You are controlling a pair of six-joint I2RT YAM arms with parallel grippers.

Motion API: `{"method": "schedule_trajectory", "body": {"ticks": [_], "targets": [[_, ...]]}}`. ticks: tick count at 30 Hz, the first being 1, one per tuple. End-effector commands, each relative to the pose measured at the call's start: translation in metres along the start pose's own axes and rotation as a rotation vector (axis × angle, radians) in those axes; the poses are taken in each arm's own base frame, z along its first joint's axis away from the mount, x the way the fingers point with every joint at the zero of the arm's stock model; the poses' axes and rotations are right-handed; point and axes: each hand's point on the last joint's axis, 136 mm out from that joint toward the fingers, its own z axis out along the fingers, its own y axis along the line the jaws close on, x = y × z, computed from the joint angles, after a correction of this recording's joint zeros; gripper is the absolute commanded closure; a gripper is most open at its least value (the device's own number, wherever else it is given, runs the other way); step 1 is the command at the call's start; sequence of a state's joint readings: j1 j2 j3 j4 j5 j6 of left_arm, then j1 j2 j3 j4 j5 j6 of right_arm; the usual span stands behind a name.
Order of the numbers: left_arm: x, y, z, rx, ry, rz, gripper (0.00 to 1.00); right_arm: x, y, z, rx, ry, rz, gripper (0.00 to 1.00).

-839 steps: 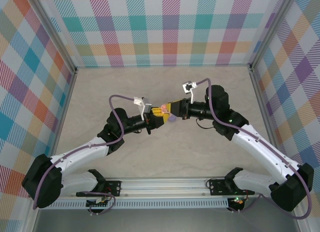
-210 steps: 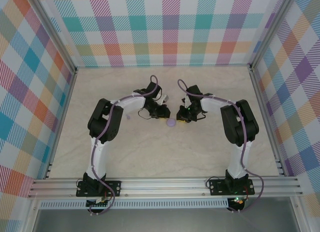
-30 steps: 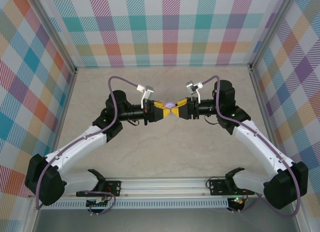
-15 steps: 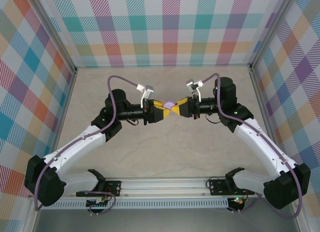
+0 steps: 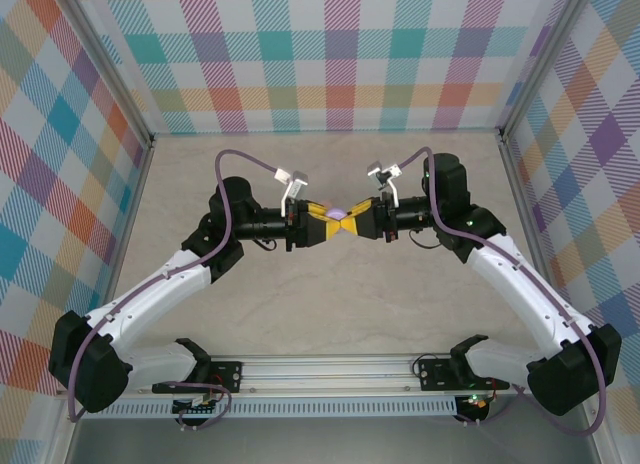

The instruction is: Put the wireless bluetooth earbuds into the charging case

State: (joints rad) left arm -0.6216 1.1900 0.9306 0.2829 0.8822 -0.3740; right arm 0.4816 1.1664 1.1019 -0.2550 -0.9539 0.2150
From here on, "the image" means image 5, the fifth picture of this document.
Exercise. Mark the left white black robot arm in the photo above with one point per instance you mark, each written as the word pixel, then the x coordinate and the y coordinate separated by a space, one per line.
pixel 150 294

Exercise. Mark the aluminium corner post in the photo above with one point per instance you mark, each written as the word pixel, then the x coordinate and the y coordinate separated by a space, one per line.
pixel 110 69
pixel 536 59

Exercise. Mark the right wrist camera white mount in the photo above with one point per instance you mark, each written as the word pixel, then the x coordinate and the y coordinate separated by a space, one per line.
pixel 380 171

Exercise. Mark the purple round earbud charging case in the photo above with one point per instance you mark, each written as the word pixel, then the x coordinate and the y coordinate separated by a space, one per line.
pixel 334 213

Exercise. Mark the aluminium rear floor strip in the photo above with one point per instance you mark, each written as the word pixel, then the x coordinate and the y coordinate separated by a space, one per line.
pixel 325 132

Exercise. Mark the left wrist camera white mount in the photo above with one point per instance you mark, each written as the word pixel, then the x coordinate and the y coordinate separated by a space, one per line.
pixel 299 181

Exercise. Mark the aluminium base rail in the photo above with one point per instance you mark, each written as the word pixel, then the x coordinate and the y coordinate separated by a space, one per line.
pixel 325 374

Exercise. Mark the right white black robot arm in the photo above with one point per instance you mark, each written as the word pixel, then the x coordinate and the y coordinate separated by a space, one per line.
pixel 530 294

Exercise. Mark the aluminium side floor rail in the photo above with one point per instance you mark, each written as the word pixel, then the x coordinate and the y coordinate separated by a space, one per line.
pixel 134 199
pixel 523 199

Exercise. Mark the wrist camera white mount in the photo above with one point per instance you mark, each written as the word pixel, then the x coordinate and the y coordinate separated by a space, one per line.
pixel 299 181
pixel 380 171

